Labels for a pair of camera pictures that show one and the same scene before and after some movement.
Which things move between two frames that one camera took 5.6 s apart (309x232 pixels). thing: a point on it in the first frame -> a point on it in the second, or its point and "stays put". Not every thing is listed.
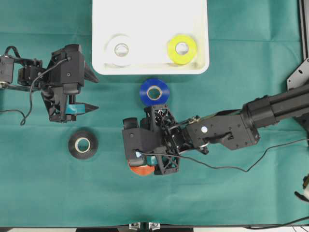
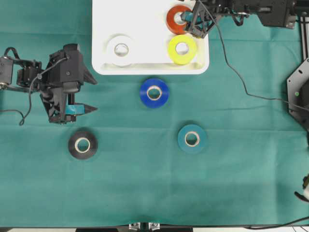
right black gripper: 177,137 -> 205,13
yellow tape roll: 186,57 stays put
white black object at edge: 305,185 stays put
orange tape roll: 144,171 -> 177,28
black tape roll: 83,144 stays put
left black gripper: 61,102 stays put
